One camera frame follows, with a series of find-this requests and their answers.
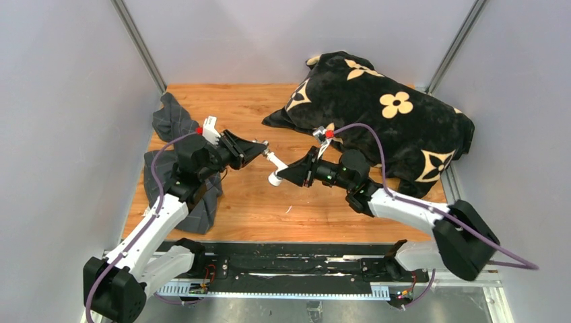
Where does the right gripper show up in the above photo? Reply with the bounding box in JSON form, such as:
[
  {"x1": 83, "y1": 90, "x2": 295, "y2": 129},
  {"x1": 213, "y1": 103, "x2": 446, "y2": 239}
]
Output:
[{"x1": 277, "y1": 147, "x2": 354, "y2": 191}]

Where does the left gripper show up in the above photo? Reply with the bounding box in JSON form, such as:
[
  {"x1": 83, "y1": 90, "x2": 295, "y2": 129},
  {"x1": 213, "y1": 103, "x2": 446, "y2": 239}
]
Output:
[{"x1": 199, "y1": 130, "x2": 267, "y2": 180}]

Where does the metal tee pipe fitting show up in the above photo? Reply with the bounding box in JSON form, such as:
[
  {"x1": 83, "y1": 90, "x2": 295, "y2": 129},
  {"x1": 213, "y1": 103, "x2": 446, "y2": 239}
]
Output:
[{"x1": 252, "y1": 139, "x2": 270, "y2": 157}]

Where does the white plastic water faucet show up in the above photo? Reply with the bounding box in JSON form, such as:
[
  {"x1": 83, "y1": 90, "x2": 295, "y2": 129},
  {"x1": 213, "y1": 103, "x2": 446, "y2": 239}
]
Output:
[{"x1": 265, "y1": 151, "x2": 288, "y2": 186}]

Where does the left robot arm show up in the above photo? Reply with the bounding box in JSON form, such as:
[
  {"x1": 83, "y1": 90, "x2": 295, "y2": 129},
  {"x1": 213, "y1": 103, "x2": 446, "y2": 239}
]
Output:
[{"x1": 83, "y1": 128, "x2": 267, "y2": 322}]

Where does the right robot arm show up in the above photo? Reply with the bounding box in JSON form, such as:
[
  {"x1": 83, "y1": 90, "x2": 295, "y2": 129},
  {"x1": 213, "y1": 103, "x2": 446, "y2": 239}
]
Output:
[{"x1": 268, "y1": 147, "x2": 500, "y2": 281}]

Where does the grey checked cloth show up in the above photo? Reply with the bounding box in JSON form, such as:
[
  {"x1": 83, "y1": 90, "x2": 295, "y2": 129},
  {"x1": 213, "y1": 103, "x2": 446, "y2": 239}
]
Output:
[{"x1": 143, "y1": 92, "x2": 223, "y2": 235}]

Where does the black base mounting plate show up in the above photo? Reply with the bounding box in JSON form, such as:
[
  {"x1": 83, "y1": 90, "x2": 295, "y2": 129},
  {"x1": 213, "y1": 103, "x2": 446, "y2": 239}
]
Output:
[{"x1": 150, "y1": 240, "x2": 461, "y2": 296}]

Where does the black floral plush blanket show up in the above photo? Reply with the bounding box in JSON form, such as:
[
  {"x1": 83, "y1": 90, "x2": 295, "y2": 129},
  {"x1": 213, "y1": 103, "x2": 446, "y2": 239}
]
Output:
[{"x1": 263, "y1": 51, "x2": 475, "y2": 199}]

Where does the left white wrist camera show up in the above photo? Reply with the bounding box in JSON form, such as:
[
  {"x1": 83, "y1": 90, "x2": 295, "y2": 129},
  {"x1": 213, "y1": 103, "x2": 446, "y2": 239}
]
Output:
[{"x1": 202, "y1": 116, "x2": 222, "y2": 146}]

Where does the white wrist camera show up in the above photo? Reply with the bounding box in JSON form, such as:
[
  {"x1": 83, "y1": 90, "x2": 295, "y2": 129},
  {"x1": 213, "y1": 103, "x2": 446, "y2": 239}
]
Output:
[
  {"x1": 312, "y1": 127, "x2": 334, "y2": 159},
  {"x1": 202, "y1": 116, "x2": 222, "y2": 146}
]

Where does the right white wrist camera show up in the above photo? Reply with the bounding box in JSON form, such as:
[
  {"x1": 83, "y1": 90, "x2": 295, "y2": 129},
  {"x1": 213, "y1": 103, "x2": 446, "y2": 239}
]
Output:
[{"x1": 312, "y1": 127, "x2": 334, "y2": 159}]

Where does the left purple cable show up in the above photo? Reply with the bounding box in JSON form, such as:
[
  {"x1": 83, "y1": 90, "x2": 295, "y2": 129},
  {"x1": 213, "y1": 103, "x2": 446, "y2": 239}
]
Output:
[{"x1": 84, "y1": 127, "x2": 204, "y2": 323}]

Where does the purple cable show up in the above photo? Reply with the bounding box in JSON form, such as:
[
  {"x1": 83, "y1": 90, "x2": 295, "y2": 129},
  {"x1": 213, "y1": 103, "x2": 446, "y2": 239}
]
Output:
[
  {"x1": 325, "y1": 122, "x2": 540, "y2": 310},
  {"x1": 84, "y1": 127, "x2": 204, "y2": 323}
]

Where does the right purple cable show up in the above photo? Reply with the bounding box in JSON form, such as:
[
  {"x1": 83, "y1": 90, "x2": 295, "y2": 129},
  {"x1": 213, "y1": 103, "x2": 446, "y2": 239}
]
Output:
[{"x1": 325, "y1": 122, "x2": 540, "y2": 310}]

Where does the left aluminium frame post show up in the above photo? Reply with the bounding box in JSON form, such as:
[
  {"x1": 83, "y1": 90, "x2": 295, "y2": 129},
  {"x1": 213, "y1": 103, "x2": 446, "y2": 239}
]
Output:
[{"x1": 110, "y1": 0, "x2": 167, "y2": 93}]

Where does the aluminium frame post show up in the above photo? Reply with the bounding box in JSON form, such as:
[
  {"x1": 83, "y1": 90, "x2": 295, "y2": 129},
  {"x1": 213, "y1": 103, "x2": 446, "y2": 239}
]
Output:
[
  {"x1": 425, "y1": 0, "x2": 488, "y2": 95},
  {"x1": 110, "y1": 0, "x2": 167, "y2": 93}
]

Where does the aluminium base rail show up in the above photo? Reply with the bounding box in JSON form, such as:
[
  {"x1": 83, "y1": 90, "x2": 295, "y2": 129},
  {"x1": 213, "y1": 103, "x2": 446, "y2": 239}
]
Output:
[{"x1": 80, "y1": 165, "x2": 514, "y2": 323}]

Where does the right aluminium frame post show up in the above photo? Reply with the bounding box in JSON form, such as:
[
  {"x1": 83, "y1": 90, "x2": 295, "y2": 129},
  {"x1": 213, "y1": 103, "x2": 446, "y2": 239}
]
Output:
[{"x1": 425, "y1": 0, "x2": 488, "y2": 95}]

